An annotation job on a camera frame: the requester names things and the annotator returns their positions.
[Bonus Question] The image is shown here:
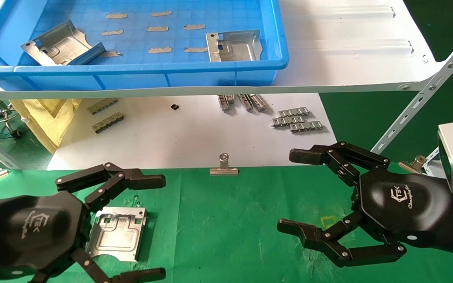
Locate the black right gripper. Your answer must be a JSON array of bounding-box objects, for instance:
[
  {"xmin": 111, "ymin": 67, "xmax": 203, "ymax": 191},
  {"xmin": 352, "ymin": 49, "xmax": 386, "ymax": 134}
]
[{"xmin": 277, "ymin": 141, "xmax": 453, "ymax": 268}]

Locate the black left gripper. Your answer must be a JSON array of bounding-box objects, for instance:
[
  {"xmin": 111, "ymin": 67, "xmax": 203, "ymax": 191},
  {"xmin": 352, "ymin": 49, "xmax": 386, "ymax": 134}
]
[{"xmin": 0, "ymin": 191, "xmax": 92, "ymax": 280}]

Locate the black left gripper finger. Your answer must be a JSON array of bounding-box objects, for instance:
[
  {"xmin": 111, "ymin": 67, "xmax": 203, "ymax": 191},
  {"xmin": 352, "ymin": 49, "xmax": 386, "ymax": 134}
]
[
  {"xmin": 28, "ymin": 248, "xmax": 166, "ymax": 283},
  {"xmin": 55, "ymin": 162, "xmax": 166, "ymax": 211}
]

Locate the stamped metal bracket part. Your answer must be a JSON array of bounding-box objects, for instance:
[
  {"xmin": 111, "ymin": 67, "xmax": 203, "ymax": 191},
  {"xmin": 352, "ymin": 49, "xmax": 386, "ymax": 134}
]
[
  {"xmin": 206, "ymin": 29, "xmax": 263, "ymax": 62},
  {"xmin": 21, "ymin": 19, "xmax": 106, "ymax": 66},
  {"xmin": 86, "ymin": 206, "xmax": 148, "ymax": 263}
]

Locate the silver metal link strip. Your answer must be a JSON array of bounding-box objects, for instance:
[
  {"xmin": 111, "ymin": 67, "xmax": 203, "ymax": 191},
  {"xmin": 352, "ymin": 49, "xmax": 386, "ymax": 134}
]
[
  {"xmin": 278, "ymin": 107, "xmax": 310, "ymax": 117},
  {"xmin": 272, "ymin": 116, "xmax": 305, "ymax": 127},
  {"xmin": 289, "ymin": 121, "xmax": 324, "ymax": 133}
]

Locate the white paper sheet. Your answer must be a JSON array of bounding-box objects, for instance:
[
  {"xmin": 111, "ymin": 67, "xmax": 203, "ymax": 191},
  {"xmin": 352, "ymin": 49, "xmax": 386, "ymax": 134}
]
[{"xmin": 47, "ymin": 93, "xmax": 338, "ymax": 171}]

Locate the grey connector strip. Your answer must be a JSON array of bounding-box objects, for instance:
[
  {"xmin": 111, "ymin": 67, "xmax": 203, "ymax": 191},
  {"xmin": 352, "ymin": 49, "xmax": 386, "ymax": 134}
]
[
  {"xmin": 87, "ymin": 98, "xmax": 118, "ymax": 115},
  {"xmin": 92, "ymin": 112, "xmax": 125, "ymax": 134}
]

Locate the green cloth mat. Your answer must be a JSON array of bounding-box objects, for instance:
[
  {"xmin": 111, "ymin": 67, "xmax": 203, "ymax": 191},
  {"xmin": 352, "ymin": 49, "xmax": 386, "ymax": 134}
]
[{"xmin": 0, "ymin": 162, "xmax": 453, "ymax": 283}]

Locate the blue plastic bin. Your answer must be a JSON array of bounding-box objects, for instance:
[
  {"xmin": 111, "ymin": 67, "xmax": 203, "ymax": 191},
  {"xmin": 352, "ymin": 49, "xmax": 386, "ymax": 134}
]
[{"xmin": 0, "ymin": 0, "xmax": 290, "ymax": 91}]

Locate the yellow cloth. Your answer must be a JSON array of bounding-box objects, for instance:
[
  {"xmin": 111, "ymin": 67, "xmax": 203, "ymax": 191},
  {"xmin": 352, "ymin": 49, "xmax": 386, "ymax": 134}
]
[{"xmin": 9, "ymin": 98, "xmax": 82, "ymax": 154}]

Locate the white metal shelf board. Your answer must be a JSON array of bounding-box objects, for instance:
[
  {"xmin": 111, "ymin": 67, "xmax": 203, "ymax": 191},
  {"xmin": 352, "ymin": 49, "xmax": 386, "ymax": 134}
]
[{"xmin": 0, "ymin": 0, "xmax": 447, "ymax": 100}]

